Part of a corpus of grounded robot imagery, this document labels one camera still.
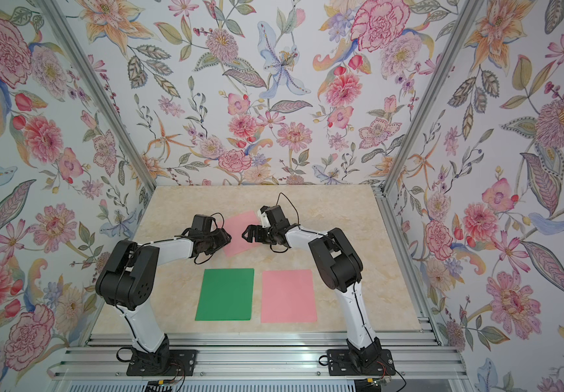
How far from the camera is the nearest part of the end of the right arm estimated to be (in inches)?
31.5

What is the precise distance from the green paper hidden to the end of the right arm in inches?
5.6

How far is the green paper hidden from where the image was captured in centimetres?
85
